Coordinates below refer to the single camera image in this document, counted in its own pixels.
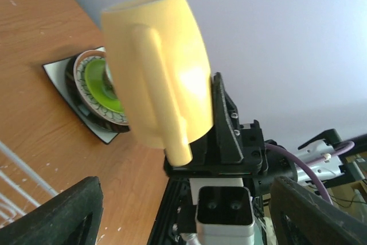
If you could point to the lime green plate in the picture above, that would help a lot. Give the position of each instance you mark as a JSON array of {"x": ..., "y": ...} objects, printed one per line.
[{"x": 94, "y": 78}]

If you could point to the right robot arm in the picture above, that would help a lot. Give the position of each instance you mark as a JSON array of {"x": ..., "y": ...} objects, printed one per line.
[{"x": 320, "y": 160}]

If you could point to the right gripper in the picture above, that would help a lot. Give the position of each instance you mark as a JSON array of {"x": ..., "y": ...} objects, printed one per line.
[{"x": 221, "y": 153}]

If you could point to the yellow mug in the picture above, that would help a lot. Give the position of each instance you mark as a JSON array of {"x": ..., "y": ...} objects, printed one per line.
[{"x": 160, "y": 73}]

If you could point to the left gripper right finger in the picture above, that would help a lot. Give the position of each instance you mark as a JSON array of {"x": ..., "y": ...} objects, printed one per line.
[{"x": 301, "y": 217}]

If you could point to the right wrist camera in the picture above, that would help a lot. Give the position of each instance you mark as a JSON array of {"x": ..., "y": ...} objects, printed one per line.
[{"x": 224, "y": 212}]

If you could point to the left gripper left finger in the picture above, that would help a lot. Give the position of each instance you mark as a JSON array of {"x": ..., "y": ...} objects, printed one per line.
[{"x": 72, "y": 217}]

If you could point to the white square plate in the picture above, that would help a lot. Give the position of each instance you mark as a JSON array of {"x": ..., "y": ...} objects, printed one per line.
[{"x": 55, "y": 71}]

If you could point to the white wire dish rack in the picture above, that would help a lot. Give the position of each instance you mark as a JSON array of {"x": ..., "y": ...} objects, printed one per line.
[{"x": 22, "y": 189}]

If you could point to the black round plate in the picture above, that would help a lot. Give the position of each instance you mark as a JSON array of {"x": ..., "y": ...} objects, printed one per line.
[{"x": 77, "y": 100}]

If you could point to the orange rimmed floral plate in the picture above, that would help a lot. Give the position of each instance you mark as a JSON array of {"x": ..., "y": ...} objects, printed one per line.
[{"x": 96, "y": 108}]

